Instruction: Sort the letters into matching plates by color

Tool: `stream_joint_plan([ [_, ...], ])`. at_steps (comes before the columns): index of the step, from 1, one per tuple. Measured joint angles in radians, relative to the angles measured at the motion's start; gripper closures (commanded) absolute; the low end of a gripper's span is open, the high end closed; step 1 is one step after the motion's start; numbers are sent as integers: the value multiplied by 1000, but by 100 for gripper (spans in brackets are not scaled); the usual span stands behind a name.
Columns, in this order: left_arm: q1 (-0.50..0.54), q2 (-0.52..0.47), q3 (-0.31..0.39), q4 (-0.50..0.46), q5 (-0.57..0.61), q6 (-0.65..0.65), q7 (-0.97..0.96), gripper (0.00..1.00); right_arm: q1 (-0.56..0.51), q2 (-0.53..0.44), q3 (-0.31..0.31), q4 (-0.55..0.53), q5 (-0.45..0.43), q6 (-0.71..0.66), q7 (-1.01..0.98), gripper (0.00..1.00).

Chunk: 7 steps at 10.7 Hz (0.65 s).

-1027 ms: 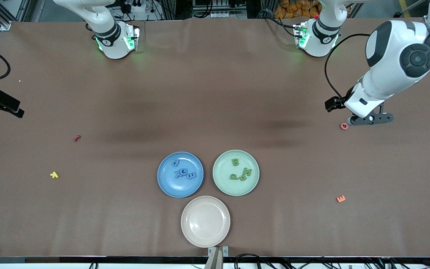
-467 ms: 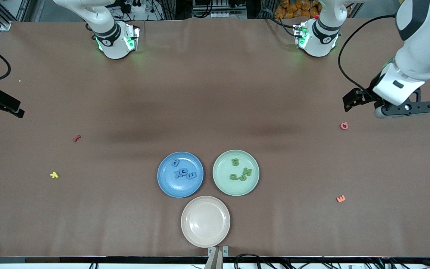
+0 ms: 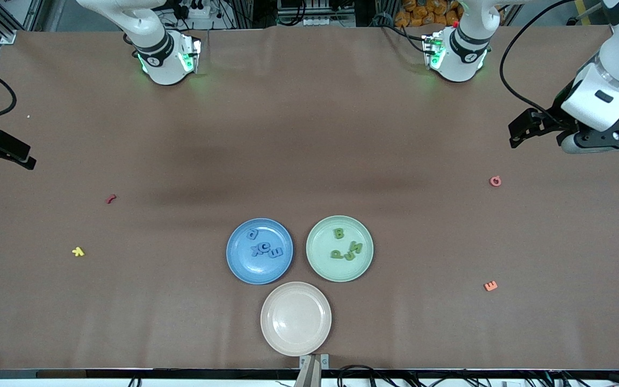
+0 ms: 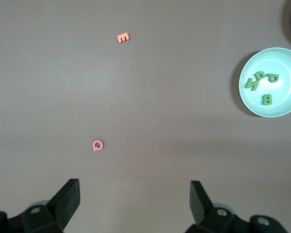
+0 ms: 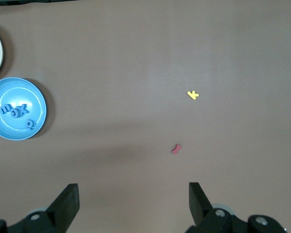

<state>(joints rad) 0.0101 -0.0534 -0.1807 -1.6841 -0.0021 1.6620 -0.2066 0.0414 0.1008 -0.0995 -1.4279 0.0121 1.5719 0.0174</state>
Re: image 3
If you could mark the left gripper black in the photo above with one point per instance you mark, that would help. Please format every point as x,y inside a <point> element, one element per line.
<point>560,114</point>

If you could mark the green foam letter N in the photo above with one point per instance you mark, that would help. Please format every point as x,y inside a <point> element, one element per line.
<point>355,247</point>

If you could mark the green foam letter B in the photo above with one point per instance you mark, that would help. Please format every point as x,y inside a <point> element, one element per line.
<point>337,255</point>
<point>338,234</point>

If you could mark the green foam letter u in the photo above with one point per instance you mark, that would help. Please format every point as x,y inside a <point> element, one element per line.
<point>348,257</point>

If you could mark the blue foam digit 6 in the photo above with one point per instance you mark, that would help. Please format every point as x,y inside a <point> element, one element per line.
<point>253,234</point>

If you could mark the blue foam letter X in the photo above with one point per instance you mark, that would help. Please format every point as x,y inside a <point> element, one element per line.
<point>256,251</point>

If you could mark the blue foam letter C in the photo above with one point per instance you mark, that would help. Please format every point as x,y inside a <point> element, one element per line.
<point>261,247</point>

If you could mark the blue foam letter M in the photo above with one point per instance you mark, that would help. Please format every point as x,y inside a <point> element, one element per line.
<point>276,252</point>

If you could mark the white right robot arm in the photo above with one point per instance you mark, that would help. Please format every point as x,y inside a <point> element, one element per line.
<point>153,32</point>

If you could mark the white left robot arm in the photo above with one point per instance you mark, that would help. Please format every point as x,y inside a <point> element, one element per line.
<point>465,54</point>

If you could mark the pink foam letter Q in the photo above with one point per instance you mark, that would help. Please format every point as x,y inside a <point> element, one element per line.
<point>492,181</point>

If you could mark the red foam letter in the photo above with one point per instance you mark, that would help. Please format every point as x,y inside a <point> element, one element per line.
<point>111,199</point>

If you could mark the yellow foam letter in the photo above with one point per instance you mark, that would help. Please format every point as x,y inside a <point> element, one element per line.
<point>78,251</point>

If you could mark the orange fruit pile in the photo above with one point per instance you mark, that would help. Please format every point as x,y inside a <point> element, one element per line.
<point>422,13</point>

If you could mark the orange foam letter E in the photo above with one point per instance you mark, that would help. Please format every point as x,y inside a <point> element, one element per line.
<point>490,286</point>

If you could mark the pale green plate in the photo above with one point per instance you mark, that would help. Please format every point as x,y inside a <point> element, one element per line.
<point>320,236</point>

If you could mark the white power strip with plugs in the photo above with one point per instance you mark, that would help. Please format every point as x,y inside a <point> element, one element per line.
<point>202,13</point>

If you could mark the blue plate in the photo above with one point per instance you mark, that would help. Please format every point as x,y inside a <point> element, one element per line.
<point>245,266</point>

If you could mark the beige plate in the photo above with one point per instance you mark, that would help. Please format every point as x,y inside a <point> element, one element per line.
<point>296,319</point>

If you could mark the grey metal mount bracket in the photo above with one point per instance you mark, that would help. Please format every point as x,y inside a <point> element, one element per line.
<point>309,373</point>

